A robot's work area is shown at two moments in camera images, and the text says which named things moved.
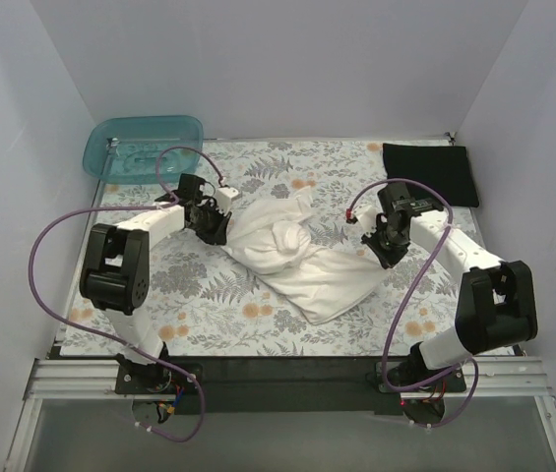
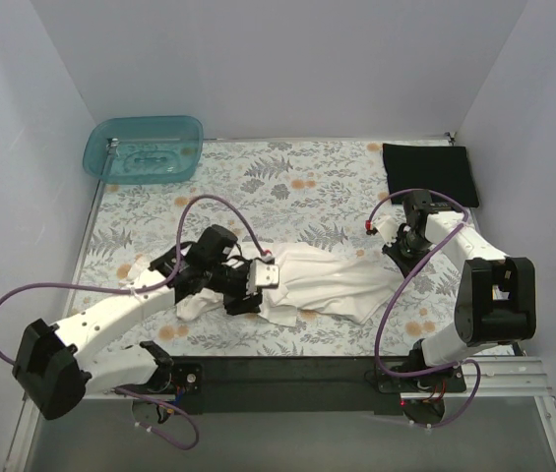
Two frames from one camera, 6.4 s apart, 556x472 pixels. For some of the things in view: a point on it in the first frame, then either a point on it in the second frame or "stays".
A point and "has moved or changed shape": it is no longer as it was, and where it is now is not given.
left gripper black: (213, 225) -> (246, 288)
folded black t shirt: (441, 168) stays
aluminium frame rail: (488, 379) stays
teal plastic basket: (124, 149) stays
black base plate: (282, 384) stays
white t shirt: (270, 240) has moved or changed shape
